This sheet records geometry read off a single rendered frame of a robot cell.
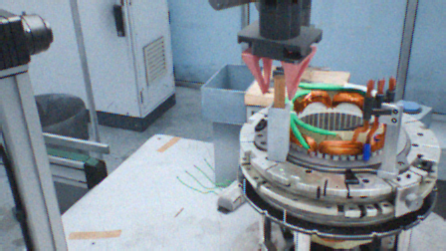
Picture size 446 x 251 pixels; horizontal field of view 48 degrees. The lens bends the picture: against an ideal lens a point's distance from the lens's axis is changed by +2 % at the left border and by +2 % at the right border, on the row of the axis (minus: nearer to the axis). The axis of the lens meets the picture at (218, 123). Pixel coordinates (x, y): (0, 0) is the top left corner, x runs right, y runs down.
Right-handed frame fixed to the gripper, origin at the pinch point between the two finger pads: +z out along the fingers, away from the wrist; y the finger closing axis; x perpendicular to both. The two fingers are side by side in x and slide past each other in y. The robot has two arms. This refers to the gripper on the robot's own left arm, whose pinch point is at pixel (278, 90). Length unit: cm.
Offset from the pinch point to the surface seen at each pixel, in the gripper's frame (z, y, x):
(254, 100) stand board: 18.3, -17.0, 23.7
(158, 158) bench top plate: 47, -50, 26
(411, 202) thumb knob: 11.9, 20.9, -1.2
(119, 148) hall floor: 139, -162, 116
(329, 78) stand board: 18.3, -6.5, 40.2
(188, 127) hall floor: 142, -141, 159
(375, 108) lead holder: -0.4, 14.0, 0.7
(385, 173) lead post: 9.7, 16.6, 0.6
